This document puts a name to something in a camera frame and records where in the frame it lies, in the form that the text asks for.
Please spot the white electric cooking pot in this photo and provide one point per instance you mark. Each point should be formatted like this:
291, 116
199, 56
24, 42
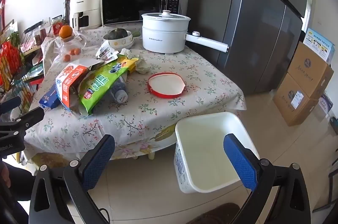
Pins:
163, 36

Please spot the wooden shelf board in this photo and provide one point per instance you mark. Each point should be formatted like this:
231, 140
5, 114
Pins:
31, 50

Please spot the brown floor mat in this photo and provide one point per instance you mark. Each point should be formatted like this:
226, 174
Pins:
219, 213

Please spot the cardboard box white sticker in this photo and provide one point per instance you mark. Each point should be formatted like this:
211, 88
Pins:
287, 107

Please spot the small-flowered white cloth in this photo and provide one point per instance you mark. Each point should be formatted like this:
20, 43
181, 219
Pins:
89, 37

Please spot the orange and white snack bag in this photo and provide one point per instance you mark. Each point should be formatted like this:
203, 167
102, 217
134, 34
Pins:
70, 78

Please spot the red paper bag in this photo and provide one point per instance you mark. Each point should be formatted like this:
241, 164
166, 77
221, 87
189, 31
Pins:
37, 81

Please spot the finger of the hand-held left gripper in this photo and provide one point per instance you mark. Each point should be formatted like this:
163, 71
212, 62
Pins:
10, 105
26, 119

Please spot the white nut kernel packet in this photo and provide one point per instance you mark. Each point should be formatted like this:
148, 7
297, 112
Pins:
105, 52

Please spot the clear plastic bottle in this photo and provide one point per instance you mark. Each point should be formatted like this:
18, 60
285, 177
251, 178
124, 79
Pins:
120, 94

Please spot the small blue white packet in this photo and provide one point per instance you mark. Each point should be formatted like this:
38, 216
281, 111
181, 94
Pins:
326, 103

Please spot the orange red packets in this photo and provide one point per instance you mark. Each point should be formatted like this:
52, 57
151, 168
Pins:
9, 60

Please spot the blue small box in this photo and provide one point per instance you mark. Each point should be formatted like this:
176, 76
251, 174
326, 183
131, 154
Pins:
48, 99

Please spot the white wall socket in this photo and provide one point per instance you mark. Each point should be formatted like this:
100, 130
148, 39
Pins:
47, 22

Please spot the crumpled white tissue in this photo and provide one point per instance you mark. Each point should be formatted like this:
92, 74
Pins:
142, 66
126, 52

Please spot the green snack bag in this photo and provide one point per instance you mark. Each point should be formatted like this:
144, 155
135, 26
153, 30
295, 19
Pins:
103, 81

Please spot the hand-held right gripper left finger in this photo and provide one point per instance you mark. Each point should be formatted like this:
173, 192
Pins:
97, 163

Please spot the green and white bag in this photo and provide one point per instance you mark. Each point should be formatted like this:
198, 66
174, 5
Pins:
35, 70

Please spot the red-label jar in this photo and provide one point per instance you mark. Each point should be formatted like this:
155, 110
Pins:
56, 27

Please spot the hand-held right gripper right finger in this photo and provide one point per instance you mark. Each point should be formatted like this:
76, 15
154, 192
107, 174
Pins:
240, 163

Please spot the person's left forearm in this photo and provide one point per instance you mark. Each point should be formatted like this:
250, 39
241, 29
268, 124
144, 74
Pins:
13, 200

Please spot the dark green squash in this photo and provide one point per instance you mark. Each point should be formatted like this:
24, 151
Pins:
115, 34

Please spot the grey refrigerator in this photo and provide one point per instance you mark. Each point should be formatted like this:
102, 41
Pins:
250, 28

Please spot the white air fryer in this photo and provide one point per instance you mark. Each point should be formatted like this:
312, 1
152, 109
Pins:
87, 2

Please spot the large orange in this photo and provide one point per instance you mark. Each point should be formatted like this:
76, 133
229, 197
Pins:
65, 31

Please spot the white flower-print bowl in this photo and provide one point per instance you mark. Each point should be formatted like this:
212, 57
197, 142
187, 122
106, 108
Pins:
118, 42

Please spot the black microwave oven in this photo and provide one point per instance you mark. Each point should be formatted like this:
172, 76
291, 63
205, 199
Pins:
124, 2

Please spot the yellow foil wrapper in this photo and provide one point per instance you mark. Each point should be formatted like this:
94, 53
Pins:
129, 64

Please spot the glass teapot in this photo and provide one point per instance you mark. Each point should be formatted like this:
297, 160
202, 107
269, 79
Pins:
62, 48

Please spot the blue and white box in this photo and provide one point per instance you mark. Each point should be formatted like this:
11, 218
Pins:
318, 44

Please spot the large-flowered beige tablecloth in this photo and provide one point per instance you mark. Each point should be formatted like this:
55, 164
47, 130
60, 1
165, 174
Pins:
132, 121

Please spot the brown cardboard box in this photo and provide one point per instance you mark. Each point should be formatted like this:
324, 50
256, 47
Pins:
309, 73

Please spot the red-rimmed round lid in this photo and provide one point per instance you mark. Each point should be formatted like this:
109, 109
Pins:
166, 85

